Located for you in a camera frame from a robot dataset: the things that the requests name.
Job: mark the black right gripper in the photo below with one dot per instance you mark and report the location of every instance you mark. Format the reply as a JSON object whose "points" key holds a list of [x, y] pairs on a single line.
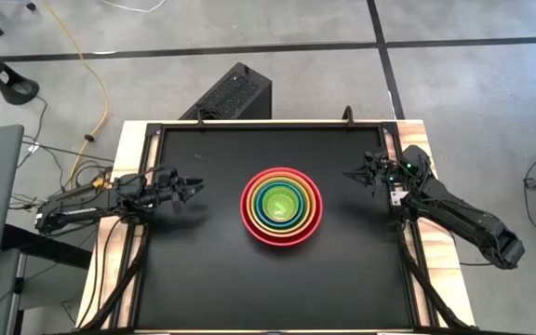
{"points": [[379, 168]]}

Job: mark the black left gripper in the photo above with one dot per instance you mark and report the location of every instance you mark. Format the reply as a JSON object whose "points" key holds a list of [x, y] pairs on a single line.
{"points": [[170, 188]]}

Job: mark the lime green plastic bowl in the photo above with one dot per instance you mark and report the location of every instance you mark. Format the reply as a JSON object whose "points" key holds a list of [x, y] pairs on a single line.
{"points": [[281, 205]]}

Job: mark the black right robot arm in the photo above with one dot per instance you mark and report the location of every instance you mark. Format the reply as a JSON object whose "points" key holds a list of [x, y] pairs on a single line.
{"points": [[454, 211]]}

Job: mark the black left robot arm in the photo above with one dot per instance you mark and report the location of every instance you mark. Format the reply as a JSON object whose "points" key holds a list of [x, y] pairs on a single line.
{"points": [[82, 207]]}

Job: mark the nested rainbow bowls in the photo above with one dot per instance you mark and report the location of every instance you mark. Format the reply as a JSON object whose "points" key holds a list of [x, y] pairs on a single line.
{"points": [[243, 205]]}

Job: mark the orange plastic bowl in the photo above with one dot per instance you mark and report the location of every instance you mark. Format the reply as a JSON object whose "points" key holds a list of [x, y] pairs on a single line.
{"points": [[248, 205]]}

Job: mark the yellow plastic bowl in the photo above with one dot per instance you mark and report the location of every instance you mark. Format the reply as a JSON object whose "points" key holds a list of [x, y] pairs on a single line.
{"points": [[252, 205]]}

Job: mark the blue plastic bowl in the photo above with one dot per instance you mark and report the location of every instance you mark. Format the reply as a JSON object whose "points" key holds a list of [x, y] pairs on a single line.
{"points": [[258, 205]]}

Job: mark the black table mat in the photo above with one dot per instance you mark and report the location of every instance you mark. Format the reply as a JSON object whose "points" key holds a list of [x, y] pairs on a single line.
{"points": [[203, 279]]}

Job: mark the black computer tower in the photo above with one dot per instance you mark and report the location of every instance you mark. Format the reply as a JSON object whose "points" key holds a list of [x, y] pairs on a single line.
{"points": [[235, 95]]}

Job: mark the black curved stand foot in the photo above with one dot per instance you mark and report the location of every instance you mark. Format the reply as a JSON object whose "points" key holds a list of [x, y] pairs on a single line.
{"points": [[12, 86]]}

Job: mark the white metal bracket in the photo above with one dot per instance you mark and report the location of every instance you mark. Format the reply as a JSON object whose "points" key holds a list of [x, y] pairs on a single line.
{"points": [[399, 197]]}

